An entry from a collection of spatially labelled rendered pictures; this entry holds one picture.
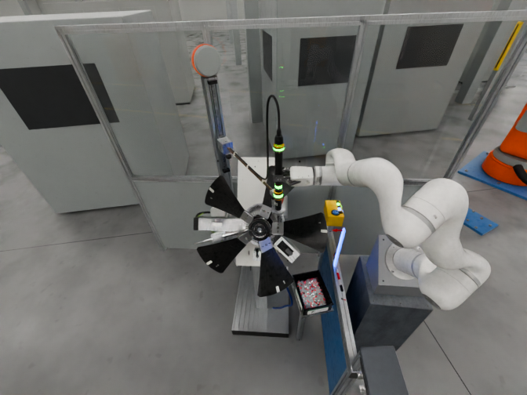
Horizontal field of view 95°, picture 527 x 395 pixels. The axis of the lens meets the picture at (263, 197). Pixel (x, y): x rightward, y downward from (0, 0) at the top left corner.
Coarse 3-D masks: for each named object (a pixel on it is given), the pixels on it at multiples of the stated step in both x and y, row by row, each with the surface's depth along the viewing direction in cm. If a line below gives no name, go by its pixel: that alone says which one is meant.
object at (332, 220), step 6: (330, 204) 161; (324, 210) 166; (330, 210) 156; (342, 210) 156; (330, 216) 152; (336, 216) 152; (342, 216) 152; (330, 222) 155; (336, 222) 155; (342, 222) 154
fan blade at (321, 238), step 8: (312, 216) 134; (320, 216) 133; (288, 224) 132; (296, 224) 131; (304, 224) 131; (312, 224) 130; (320, 224) 130; (288, 232) 127; (296, 232) 127; (304, 232) 127; (312, 232) 127; (320, 232) 127; (296, 240) 125; (304, 240) 125; (312, 240) 125; (320, 240) 125; (320, 248) 123
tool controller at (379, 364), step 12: (360, 348) 82; (372, 348) 81; (384, 348) 80; (360, 360) 82; (372, 360) 78; (384, 360) 77; (396, 360) 77; (360, 372) 88; (372, 372) 76; (384, 372) 75; (396, 372) 74; (372, 384) 74; (384, 384) 73; (396, 384) 72
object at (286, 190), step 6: (270, 168) 137; (282, 168) 132; (270, 174) 136; (270, 180) 135; (270, 186) 134; (282, 186) 128; (288, 186) 127; (288, 192) 125; (264, 198) 134; (270, 198) 131; (282, 198) 126; (264, 204) 133; (270, 204) 129
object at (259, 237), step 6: (258, 216) 136; (252, 222) 125; (258, 222) 126; (264, 222) 125; (270, 222) 135; (252, 228) 126; (264, 228) 125; (270, 228) 124; (252, 234) 125; (258, 234) 125; (264, 234) 125; (270, 234) 135; (258, 240) 125
